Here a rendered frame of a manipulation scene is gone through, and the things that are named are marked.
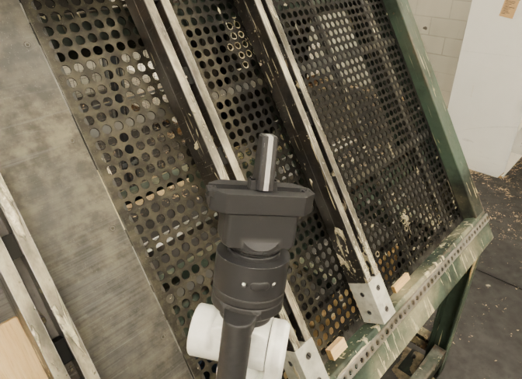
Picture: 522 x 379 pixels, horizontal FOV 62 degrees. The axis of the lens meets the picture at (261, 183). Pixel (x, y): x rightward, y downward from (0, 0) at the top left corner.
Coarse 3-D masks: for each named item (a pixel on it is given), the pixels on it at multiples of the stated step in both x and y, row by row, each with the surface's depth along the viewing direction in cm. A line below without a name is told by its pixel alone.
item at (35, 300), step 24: (0, 192) 67; (0, 216) 69; (0, 240) 66; (24, 240) 68; (0, 264) 65; (24, 264) 70; (24, 288) 67; (48, 288) 69; (24, 312) 66; (48, 312) 71; (48, 336) 68; (72, 336) 70; (48, 360) 67; (72, 360) 72
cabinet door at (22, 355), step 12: (0, 324) 69; (12, 324) 70; (0, 336) 68; (12, 336) 69; (24, 336) 70; (0, 348) 68; (12, 348) 69; (24, 348) 70; (0, 360) 68; (12, 360) 69; (24, 360) 70; (36, 360) 71; (0, 372) 67; (12, 372) 68; (24, 372) 69; (36, 372) 70
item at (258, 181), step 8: (264, 136) 47; (264, 144) 47; (256, 152) 49; (264, 152) 47; (256, 160) 49; (264, 160) 47; (256, 168) 48; (264, 168) 47; (256, 176) 48; (264, 176) 47; (248, 184) 49; (256, 184) 48; (264, 184) 48
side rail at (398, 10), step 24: (384, 0) 158; (408, 24) 156; (408, 48) 158; (432, 72) 161; (432, 96) 158; (432, 120) 162; (432, 144) 165; (456, 144) 163; (456, 168) 162; (456, 192) 165
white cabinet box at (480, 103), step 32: (480, 0) 335; (512, 0) 321; (480, 32) 343; (512, 32) 328; (480, 64) 352; (512, 64) 336; (480, 96) 361; (512, 96) 344; (480, 128) 370; (512, 128) 353; (480, 160) 380; (512, 160) 400
